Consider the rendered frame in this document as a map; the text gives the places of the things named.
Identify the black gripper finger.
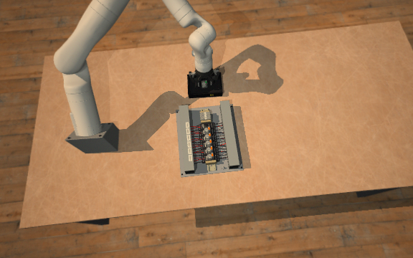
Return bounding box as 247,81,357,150
206,68,219,85
189,72,202,87

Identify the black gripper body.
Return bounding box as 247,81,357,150
195,66,214,79

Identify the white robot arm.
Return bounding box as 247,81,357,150
54,0,217,136

